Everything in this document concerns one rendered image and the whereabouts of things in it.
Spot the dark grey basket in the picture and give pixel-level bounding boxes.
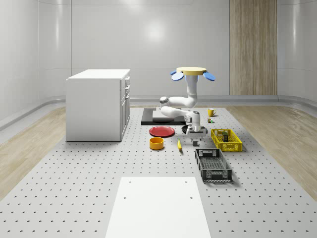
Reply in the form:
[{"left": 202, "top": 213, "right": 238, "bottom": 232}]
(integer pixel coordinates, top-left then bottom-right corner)
[{"left": 194, "top": 148, "right": 234, "bottom": 183}]

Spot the yellow basket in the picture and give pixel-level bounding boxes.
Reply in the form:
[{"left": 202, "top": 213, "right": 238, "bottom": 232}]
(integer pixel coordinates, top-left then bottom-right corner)
[{"left": 210, "top": 128, "right": 243, "bottom": 152}]

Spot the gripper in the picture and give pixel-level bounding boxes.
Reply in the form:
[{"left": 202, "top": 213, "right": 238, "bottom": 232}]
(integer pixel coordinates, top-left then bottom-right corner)
[{"left": 186, "top": 125, "right": 208, "bottom": 147}]

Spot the white board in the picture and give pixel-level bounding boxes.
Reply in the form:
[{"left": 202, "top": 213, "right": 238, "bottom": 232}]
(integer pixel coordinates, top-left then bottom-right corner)
[{"left": 105, "top": 176, "right": 212, "bottom": 238}]

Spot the black plate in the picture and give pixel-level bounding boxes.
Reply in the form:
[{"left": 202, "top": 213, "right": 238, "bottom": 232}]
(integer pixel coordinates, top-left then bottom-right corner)
[{"left": 181, "top": 124, "right": 208, "bottom": 134}]

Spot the yellow bowl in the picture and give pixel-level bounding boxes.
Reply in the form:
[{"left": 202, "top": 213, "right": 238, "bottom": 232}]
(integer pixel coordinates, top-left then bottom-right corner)
[{"left": 149, "top": 136, "right": 165, "bottom": 151}]

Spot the red plate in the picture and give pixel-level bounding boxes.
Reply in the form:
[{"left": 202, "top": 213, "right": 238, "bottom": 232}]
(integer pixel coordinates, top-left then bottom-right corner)
[{"left": 149, "top": 125, "right": 176, "bottom": 138}]

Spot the white cabinet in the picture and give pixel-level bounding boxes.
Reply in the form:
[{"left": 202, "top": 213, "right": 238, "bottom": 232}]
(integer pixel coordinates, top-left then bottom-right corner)
[{"left": 65, "top": 68, "right": 131, "bottom": 142}]

